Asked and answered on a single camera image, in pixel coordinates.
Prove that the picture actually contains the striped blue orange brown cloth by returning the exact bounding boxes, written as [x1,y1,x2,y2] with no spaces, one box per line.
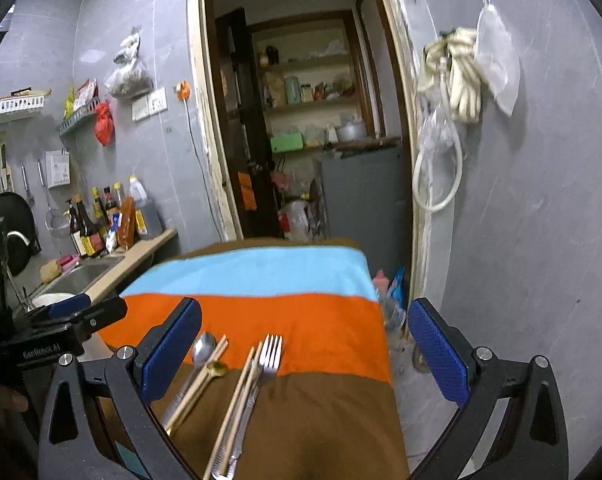
[97,237,412,480]

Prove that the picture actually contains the metal wall shelf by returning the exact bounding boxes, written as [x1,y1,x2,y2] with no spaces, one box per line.
[57,99,102,137]

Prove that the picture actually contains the steel kitchen sink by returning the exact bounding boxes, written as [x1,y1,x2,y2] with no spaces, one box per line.
[40,255,125,307]

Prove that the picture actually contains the pile of plastic bags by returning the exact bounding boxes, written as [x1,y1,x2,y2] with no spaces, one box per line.
[276,169,328,242]

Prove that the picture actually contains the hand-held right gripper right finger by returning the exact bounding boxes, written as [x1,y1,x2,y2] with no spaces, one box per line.
[406,298,570,480]

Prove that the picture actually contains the clear bag of dried goods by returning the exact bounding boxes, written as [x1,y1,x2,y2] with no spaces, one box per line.
[103,29,154,100]

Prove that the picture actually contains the silver spoon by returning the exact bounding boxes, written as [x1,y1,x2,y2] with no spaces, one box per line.
[160,331,218,426]

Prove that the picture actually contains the white power cable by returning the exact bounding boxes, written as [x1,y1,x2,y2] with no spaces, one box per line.
[185,99,219,233]

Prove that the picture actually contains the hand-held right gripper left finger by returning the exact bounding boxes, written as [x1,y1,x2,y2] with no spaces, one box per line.
[37,298,204,480]

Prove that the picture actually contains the large dark sauce bottle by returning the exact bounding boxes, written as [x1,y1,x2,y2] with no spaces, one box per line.
[73,195,106,258]

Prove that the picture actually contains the clear crumpled plastic bag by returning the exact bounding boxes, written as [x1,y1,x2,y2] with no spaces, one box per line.
[419,97,454,148]

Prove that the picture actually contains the translucent white plastic bag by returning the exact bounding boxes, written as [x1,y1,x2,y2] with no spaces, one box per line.
[473,0,522,118]

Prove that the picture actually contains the blue packet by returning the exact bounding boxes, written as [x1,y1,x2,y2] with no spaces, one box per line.
[387,265,408,307]

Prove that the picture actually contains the small dark sauce bottle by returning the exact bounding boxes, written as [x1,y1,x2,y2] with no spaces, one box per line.
[68,199,84,251]

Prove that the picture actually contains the white basket rack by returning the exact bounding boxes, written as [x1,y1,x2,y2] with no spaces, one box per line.
[0,88,52,125]

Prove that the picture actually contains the yellow capped sauce bottle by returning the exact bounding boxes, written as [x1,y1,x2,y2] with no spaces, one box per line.
[92,186,109,233]

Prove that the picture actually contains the black wok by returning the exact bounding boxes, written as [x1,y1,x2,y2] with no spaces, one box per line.
[0,192,42,277]

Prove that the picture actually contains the white hose loop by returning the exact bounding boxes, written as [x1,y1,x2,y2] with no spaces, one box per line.
[412,94,464,212]

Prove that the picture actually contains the red plastic bag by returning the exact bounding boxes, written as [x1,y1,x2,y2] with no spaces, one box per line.
[94,100,116,148]

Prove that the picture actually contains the gold spoon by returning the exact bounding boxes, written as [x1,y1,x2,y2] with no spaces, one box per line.
[165,360,230,437]

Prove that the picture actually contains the yellow capped oil bottle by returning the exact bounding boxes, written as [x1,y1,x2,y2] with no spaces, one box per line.
[128,175,150,237]

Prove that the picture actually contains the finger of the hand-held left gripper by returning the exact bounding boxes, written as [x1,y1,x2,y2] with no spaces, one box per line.
[56,296,130,343]
[25,293,92,322]

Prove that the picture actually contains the hanging metal spatula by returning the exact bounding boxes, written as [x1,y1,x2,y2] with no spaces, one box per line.
[20,161,36,207]

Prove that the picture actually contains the snack packets on shelf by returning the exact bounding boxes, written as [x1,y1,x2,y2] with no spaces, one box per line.
[62,78,100,117]

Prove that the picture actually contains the wooden chopstick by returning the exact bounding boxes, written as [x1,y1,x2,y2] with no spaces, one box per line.
[219,343,264,477]
[178,335,230,413]

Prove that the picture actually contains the dark wooden door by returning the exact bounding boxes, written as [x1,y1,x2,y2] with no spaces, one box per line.
[215,7,282,240]

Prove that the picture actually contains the green box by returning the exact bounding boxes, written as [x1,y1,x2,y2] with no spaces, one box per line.
[270,131,305,154]

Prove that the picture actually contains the wooden kitchen counter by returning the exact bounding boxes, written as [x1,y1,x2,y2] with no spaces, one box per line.
[87,228,178,306]

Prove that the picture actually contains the white bowl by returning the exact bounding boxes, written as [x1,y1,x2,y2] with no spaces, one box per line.
[31,292,76,310]

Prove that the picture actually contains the silver fork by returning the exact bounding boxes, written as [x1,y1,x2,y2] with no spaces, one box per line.
[212,333,284,480]

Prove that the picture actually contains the cream door frame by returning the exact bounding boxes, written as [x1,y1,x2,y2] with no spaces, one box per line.
[187,0,434,306]

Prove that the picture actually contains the cream coiled hose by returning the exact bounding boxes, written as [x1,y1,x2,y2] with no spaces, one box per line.
[417,27,483,124]

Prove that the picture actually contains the metal pot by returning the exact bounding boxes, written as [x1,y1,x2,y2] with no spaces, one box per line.
[335,118,368,143]

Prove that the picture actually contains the hanging wire strainer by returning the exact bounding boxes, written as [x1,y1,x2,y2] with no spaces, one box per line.
[37,159,66,239]

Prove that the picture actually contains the wooden chopsticks pair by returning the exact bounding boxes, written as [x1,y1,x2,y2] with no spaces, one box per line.
[203,346,256,480]

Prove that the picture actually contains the white wall socket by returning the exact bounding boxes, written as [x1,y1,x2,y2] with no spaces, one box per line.
[132,87,168,123]

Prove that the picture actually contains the wooden storage shelf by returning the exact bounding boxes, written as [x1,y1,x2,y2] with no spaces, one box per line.
[248,9,388,153]

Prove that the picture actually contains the orange brown seasoning packet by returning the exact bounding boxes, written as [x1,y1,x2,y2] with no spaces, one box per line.
[116,196,137,252]

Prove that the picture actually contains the grey cabinet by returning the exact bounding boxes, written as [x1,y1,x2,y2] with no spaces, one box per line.
[314,145,409,283]

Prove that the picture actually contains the white wall holder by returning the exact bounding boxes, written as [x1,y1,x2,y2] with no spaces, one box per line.
[45,149,72,189]

